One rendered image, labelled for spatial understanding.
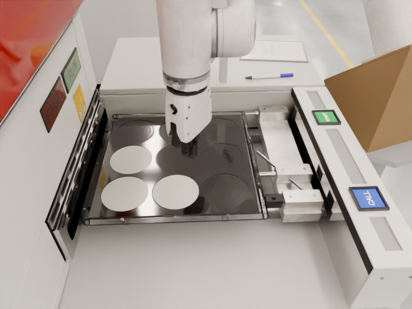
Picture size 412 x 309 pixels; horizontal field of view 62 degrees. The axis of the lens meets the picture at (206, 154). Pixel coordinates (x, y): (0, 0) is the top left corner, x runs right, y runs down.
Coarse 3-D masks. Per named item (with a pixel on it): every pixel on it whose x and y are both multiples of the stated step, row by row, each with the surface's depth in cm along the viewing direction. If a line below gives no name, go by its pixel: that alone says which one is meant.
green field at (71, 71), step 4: (76, 52) 76; (72, 56) 73; (76, 56) 76; (72, 60) 73; (76, 60) 76; (68, 64) 71; (72, 64) 73; (76, 64) 75; (68, 68) 71; (72, 68) 73; (76, 68) 75; (64, 72) 68; (68, 72) 70; (72, 72) 73; (76, 72) 75; (64, 76) 68; (68, 76) 70; (72, 76) 73; (68, 80) 70; (72, 80) 73; (68, 84) 70; (68, 88) 70
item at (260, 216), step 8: (152, 216) 69; (160, 216) 69; (168, 216) 68; (184, 216) 68; (192, 216) 68; (200, 216) 68; (208, 216) 68; (216, 216) 68; (224, 216) 68; (232, 216) 69; (240, 216) 69; (248, 216) 69; (256, 216) 69; (264, 216) 69; (88, 224) 68; (96, 224) 68; (104, 224) 68; (112, 224) 68; (120, 224) 68
